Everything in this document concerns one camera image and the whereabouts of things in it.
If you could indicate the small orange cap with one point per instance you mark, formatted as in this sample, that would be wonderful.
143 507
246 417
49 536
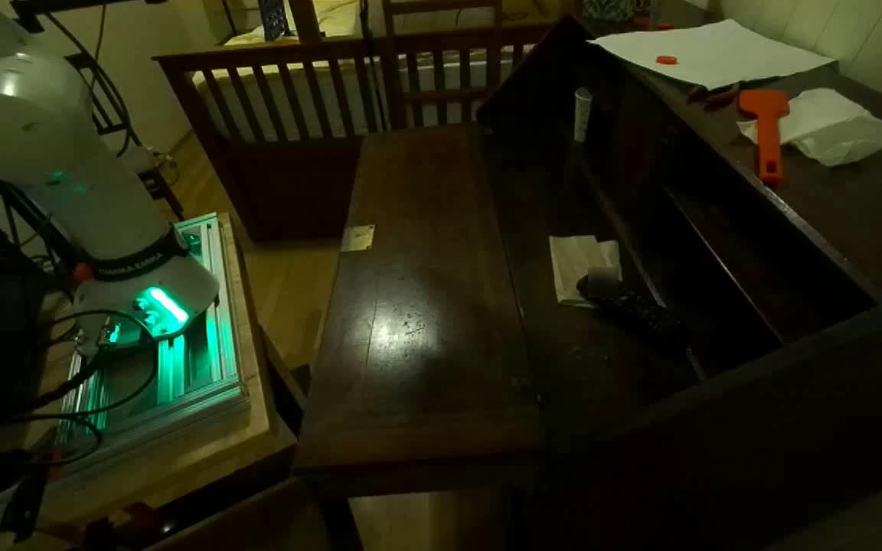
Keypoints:
665 60

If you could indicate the wooden chair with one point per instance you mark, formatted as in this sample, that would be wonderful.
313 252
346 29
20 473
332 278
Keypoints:
442 14

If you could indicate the folded white paper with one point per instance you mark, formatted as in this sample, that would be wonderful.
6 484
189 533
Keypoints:
572 264

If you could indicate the orange plastic scraper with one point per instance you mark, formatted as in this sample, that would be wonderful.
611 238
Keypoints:
767 122

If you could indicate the black remote control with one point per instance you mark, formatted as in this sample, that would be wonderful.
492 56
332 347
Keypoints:
628 305

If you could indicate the small pale sticker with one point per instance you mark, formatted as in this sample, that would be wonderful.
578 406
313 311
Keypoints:
355 238

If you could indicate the large white paper sheet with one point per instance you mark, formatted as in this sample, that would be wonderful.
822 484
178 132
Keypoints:
711 51

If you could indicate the dark wooden secretary desk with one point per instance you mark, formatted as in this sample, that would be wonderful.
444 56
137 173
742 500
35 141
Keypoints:
420 306

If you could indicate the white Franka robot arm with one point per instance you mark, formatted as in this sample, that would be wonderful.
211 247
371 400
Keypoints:
54 154

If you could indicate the wooden robot mounting platform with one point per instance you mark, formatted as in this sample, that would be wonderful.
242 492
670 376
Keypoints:
227 430

